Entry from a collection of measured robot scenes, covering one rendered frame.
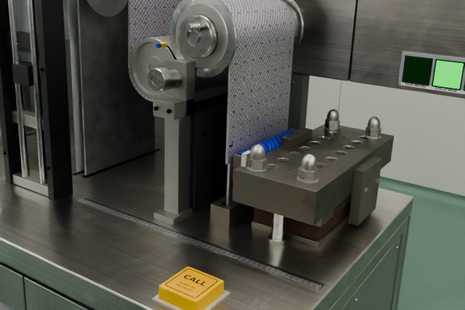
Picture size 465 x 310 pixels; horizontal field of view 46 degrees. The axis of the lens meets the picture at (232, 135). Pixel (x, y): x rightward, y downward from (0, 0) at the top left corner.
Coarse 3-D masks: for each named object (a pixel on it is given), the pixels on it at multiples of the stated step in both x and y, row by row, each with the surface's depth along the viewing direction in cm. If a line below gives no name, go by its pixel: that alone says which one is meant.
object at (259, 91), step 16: (240, 64) 98; (256, 64) 102; (272, 64) 108; (288, 64) 113; (240, 80) 99; (256, 80) 104; (272, 80) 109; (288, 80) 115; (240, 96) 100; (256, 96) 105; (272, 96) 110; (288, 96) 116; (240, 112) 101; (256, 112) 106; (272, 112) 112; (288, 112) 118; (240, 128) 102; (256, 128) 107; (272, 128) 113; (240, 144) 103; (256, 144) 108
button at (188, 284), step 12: (180, 276) 81; (192, 276) 81; (204, 276) 82; (168, 288) 78; (180, 288) 78; (192, 288) 78; (204, 288) 79; (216, 288) 79; (168, 300) 78; (180, 300) 77; (192, 300) 76; (204, 300) 77
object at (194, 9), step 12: (192, 12) 96; (204, 12) 95; (216, 12) 94; (180, 24) 98; (216, 24) 94; (180, 48) 100; (216, 48) 95; (192, 60) 99; (204, 60) 97; (216, 60) 96
